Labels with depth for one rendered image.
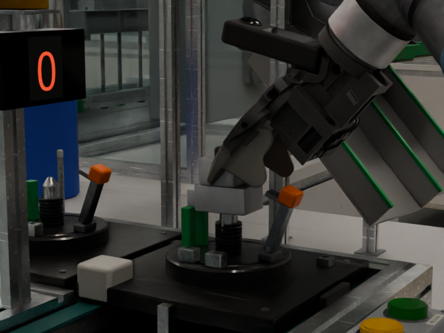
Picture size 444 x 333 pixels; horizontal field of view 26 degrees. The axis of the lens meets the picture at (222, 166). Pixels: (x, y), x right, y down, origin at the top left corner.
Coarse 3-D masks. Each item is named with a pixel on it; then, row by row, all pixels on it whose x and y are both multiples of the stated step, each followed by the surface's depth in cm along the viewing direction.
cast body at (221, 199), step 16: (208, 160) 104; (224, 176) 103; (192, 192) 108; (208, 192) 105; (224, 192) 104; (240, 192) 103; (256, 192) 105; (208, 208) 105; (224, 208) 104; (240, 208) 103; (256, 208) 105
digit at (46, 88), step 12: (48, 36) 92; (60, 36) 93; (36, 48) 91; (48, 48) 92; (60, 48) 93; (36, 60) 91; (48, 60) 92; (60, 60) 94; (36, 72) 91; (48, 72) 92; (60, 72) 94; (36, 84) 91; (48, 84) 92; (60, 84) 94; (36, 96) 91; (48, 96) 93; (60, 96) 94
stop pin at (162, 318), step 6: (162, 306) 97; (168, 306) 97; (162, 312) 97; (168, 312) 96; (162, 318) 97; (168, 318) 96; (162, 324) 97; (168, 324) 97; (162, 330) 97; (168, 330) 97
